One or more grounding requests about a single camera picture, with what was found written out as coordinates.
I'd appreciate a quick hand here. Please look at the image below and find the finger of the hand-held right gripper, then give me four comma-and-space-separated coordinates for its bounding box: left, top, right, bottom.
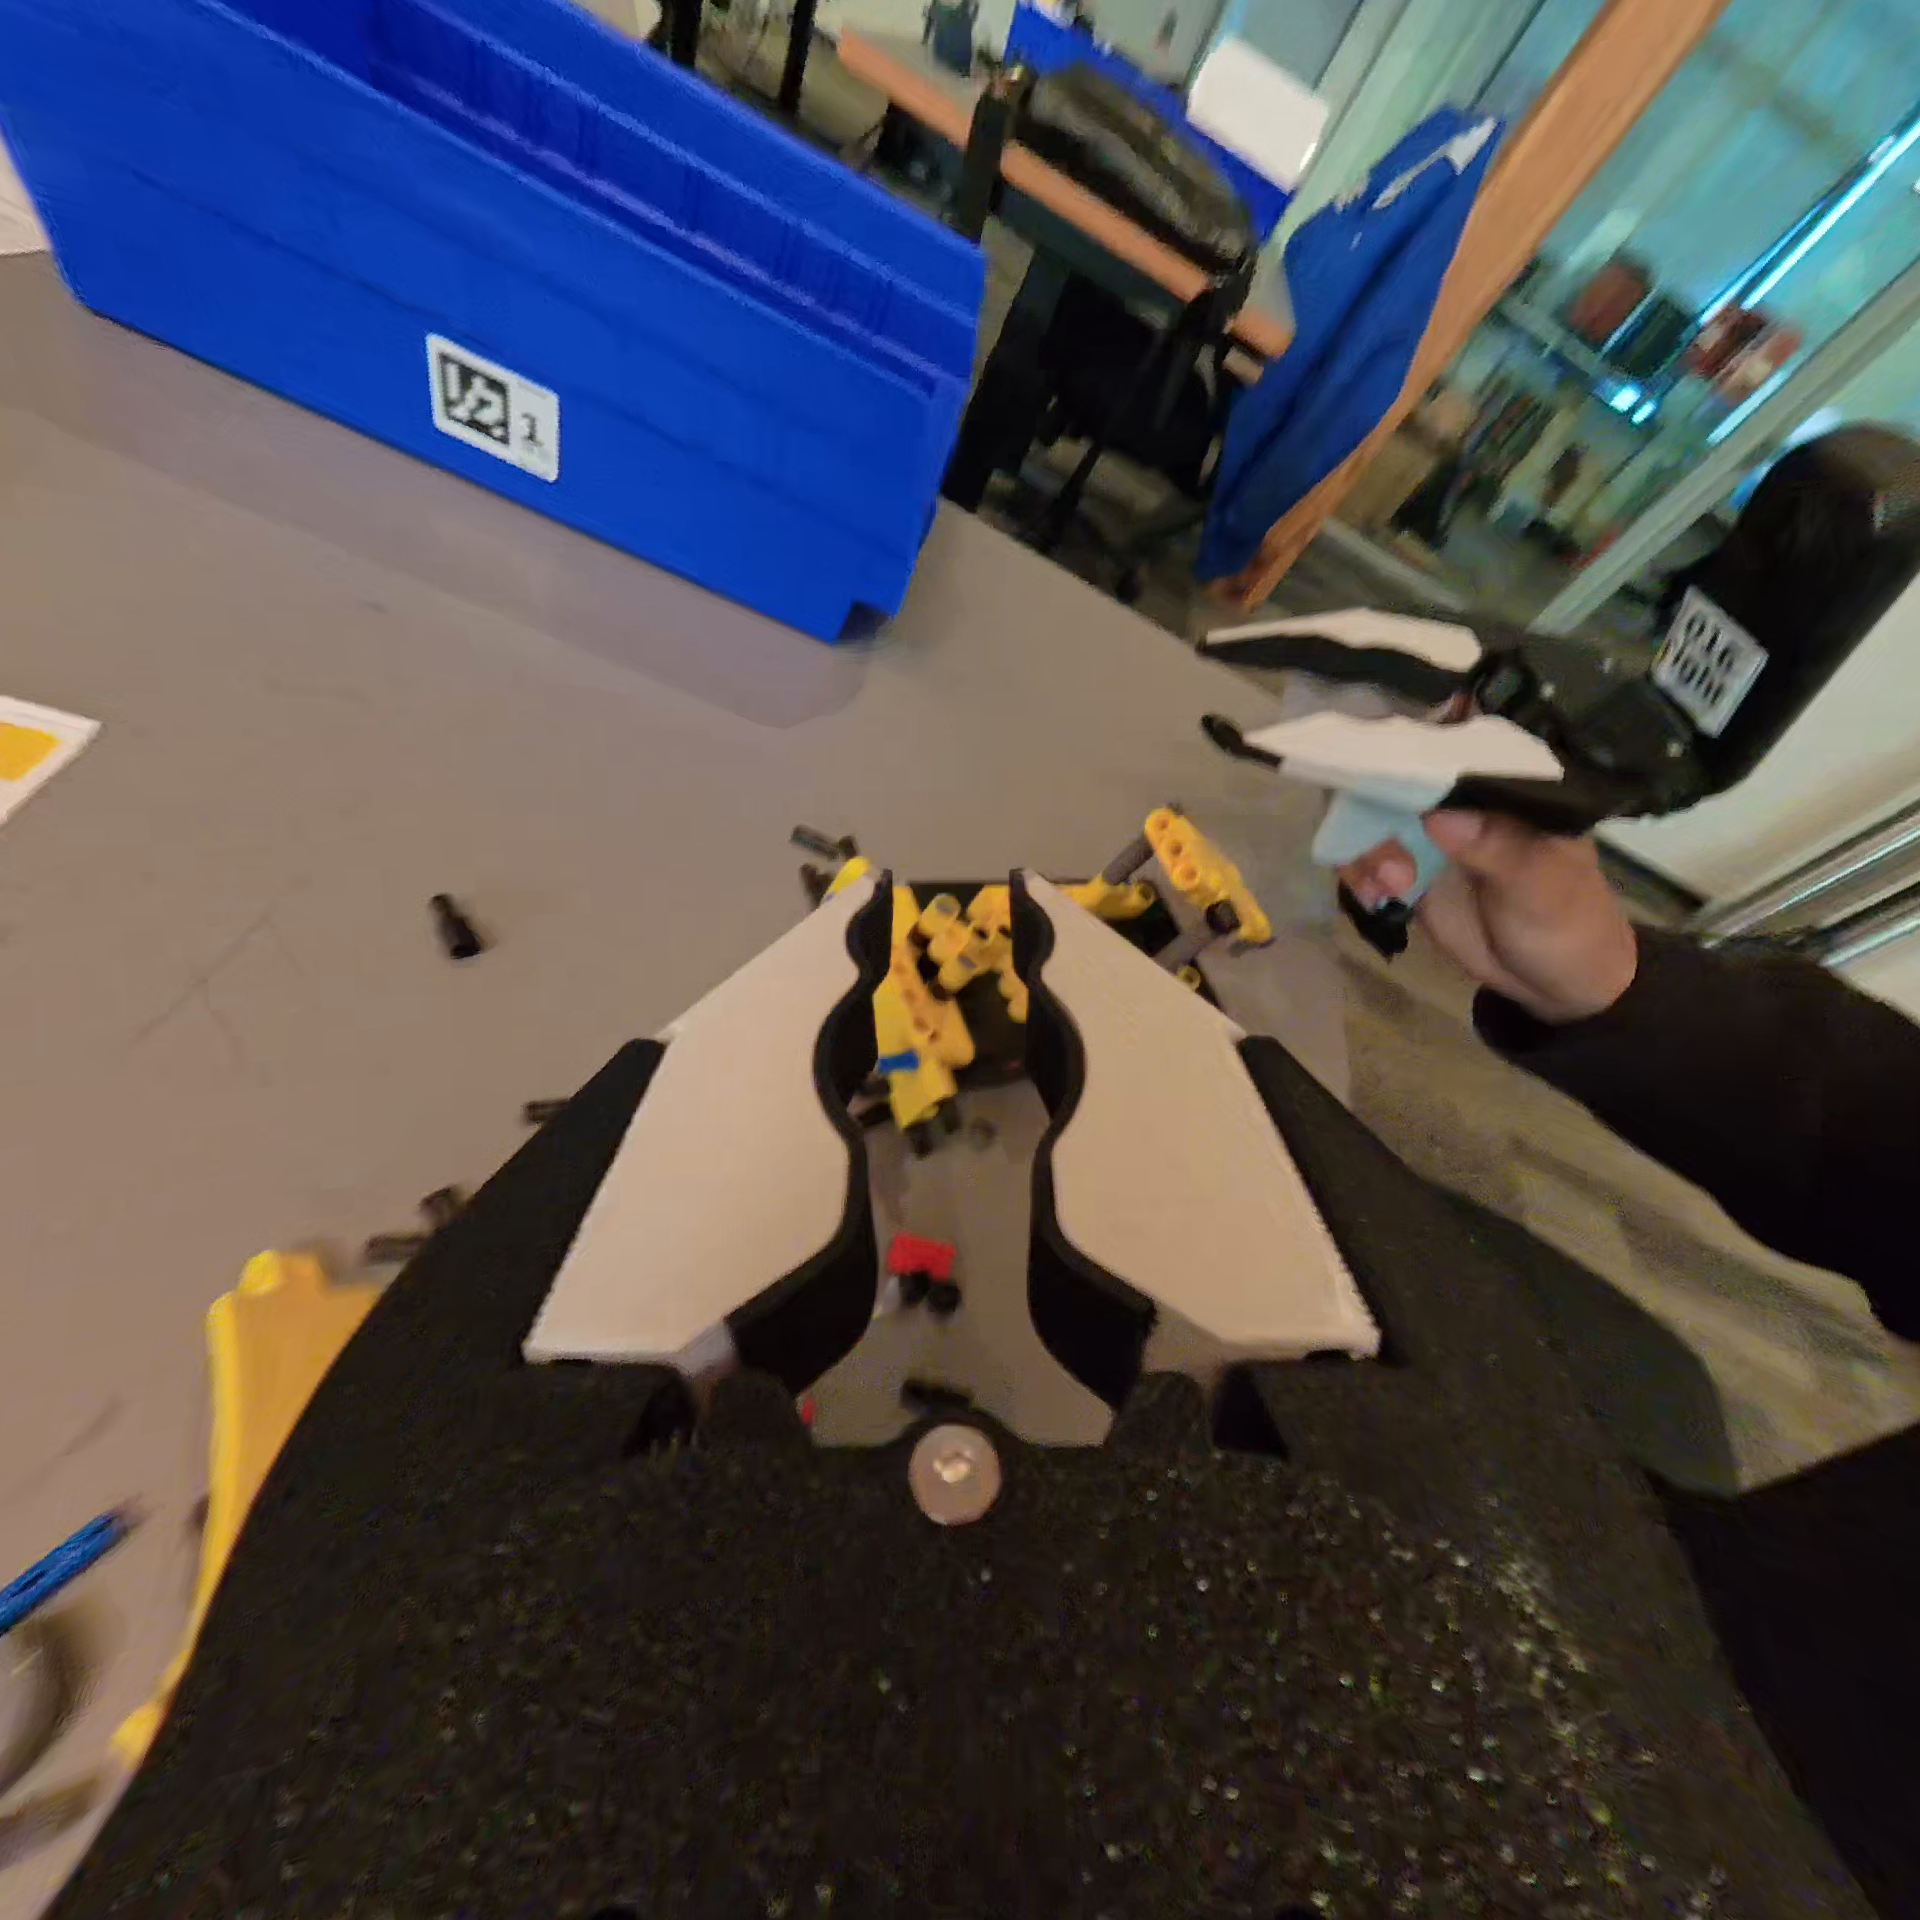
1200, 711, 1568, 825
1197, 605, 1489, 706

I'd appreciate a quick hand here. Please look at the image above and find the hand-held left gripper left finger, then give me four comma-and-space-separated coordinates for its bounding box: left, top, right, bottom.
526, 874, 894, 1390

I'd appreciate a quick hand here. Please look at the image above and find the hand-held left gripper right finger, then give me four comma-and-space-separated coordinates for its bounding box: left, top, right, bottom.
1013, 870, 1377, 1404

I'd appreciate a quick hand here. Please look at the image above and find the yellow and black toy assembly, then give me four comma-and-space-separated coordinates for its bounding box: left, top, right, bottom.
801, 803, 1277, 1157

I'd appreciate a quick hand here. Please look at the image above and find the person's right forearm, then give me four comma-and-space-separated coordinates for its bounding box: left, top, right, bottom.
1471, 919, 1920, 1345

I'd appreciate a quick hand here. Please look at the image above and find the person's right hand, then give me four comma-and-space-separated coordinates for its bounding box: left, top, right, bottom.
1334, 810, 1641, 1028

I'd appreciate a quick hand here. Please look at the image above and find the blue jacket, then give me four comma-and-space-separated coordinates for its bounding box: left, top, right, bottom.
1200, 111, 1502, 578

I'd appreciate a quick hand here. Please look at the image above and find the yellow curved toy panel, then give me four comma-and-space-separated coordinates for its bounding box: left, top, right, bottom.
112, 1247, 383, 1765

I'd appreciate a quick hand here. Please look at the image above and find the wooden beam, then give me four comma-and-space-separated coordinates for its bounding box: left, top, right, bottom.
1240, 0, 1728, 605

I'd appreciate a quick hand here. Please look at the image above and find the wooden top desk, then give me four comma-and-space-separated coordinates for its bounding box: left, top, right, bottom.
832, 29, 1297, 602

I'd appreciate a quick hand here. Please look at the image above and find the black bag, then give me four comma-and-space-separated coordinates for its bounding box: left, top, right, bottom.
1018, 67, 1262, 271

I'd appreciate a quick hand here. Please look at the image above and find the white box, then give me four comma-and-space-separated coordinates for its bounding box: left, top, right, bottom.
1191, 37, 1328, 189

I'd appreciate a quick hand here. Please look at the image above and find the blue toy axle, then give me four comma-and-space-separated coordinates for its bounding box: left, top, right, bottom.
0, 1510, 135, 1635

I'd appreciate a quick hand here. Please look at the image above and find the person's black clothing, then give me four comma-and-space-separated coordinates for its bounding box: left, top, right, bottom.
1650, 1351, 1920, 1920

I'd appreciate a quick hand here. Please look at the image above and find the yellow printed sticker sheet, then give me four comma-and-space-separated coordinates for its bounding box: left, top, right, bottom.
0, 697, 103, 827

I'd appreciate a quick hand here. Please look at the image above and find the blue plastic bin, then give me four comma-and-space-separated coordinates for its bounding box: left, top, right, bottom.
0, 0, 991, 647

